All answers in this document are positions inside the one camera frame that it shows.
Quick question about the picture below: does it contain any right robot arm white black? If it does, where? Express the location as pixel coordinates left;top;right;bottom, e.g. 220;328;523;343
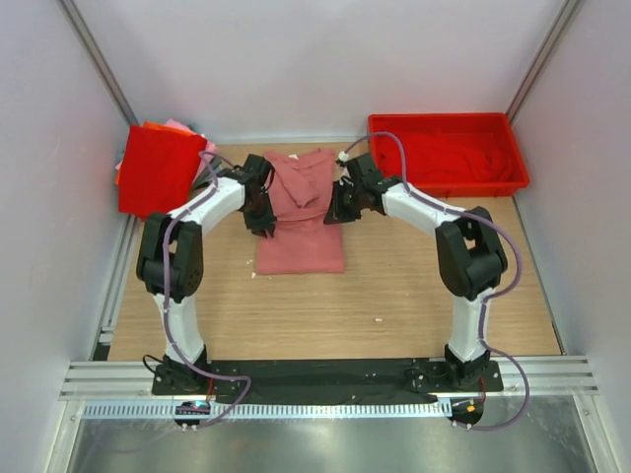
323;152;508;390

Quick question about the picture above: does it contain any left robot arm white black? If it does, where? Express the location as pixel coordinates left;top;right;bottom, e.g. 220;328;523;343
136;152;276;395

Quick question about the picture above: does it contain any red t shirt in bin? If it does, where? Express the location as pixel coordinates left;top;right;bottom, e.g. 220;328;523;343
375;131;519;187

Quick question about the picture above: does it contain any light pink folded t shirt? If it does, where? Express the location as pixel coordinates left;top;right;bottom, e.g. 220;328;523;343
164;118;218;179

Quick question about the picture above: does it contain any red plastic bin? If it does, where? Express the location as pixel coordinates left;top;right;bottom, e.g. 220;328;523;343
368;112;529;198

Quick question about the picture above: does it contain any red folded t shirt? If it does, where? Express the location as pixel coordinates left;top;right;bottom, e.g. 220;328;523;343
117;125;206;220

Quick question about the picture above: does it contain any orange folded t shirt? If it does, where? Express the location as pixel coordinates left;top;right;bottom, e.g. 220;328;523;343
114;121;164;186

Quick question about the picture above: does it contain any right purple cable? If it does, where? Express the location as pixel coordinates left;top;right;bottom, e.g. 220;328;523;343
336;131;531;434

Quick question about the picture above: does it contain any purple cable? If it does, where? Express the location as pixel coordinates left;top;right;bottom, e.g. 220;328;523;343
160;150;253;430
336;131;531;434

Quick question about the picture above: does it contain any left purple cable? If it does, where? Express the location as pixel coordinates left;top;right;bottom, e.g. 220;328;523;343
160;150;253;430

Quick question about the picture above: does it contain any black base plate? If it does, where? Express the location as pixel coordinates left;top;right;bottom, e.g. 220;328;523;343
145;358;504;406

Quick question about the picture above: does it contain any white slotted cable duct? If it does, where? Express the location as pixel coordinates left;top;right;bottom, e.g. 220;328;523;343
82;399;452;421

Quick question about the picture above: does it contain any aluminium frame rail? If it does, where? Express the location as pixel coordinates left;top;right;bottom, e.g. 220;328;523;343
58;356;598;401

